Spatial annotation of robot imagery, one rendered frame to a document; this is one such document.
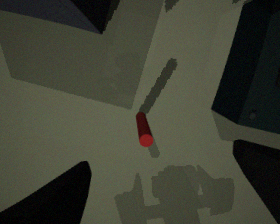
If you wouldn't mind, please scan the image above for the dark red peg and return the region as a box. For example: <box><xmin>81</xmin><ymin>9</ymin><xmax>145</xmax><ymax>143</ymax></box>
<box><xmin>136</xmin><ymin>112</ymin><xmax>153</xmax><ymax>147</ymax></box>

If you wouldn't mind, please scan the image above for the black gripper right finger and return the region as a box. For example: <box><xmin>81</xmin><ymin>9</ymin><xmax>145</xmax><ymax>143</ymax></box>
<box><xmin>232</xmin><ymin>140</ymin><xmax>280</xmax><ymax>224</ymax></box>

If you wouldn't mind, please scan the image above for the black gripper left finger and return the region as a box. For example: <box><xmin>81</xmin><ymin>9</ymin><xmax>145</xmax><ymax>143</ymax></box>
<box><xmin>0</xmin><ymin>161</ymin><xmax>92</xmax><ymax>224</ymax></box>

